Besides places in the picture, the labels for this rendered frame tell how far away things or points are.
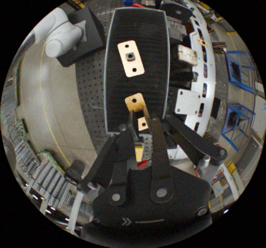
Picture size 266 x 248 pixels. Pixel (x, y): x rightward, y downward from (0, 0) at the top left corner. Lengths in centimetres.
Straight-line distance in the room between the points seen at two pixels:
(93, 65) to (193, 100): 68
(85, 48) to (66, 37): 29
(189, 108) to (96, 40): 64
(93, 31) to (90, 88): 45
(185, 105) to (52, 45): 56
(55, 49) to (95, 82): 44
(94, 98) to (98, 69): 23
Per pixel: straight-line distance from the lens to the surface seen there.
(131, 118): 15
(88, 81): 75
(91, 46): 70
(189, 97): 30
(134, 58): 19
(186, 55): 35
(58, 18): 54
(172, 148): 45
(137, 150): 27
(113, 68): 21
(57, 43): 45
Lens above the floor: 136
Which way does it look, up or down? 68 degrees down
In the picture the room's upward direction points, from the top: 176 degrees counter-clockwise
